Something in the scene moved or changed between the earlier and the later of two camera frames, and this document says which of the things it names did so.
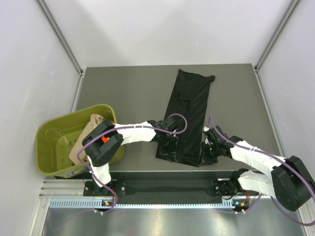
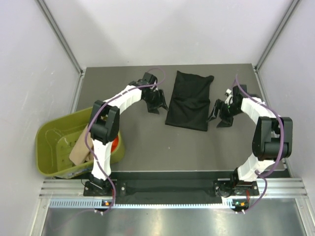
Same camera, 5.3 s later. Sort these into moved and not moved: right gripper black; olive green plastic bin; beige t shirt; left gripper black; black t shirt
Moved: left gripper black; right gripper black; black t shirt
Not moved: olive green plastic bin; beige t shirt
